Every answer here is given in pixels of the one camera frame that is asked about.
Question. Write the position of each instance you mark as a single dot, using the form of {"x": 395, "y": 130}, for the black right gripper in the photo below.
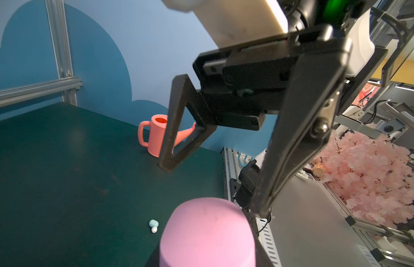
{"x": 299, "y": 74}

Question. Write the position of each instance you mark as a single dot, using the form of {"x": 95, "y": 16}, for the pink earbud charging case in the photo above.
{"x": 207, "y": 232}

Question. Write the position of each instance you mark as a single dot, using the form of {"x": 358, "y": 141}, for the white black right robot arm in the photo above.
{"x": 235, "y": 22}

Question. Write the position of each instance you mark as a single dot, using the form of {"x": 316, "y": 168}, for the pink toy watering can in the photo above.
{"x": 157, "y": 125}

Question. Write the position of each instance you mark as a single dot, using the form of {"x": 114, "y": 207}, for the pink artificial flower bush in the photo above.
{"x": 371, "y": 176}

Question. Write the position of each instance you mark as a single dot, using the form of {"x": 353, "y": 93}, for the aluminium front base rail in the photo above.
{"x": 254, "y": 187}

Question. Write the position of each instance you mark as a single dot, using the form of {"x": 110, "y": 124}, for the aluminium right frame post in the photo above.
{"x": 60, "y": 38}

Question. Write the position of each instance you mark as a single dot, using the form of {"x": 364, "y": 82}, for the aluminium back frame rail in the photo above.
{"x": 25, "y": 93}

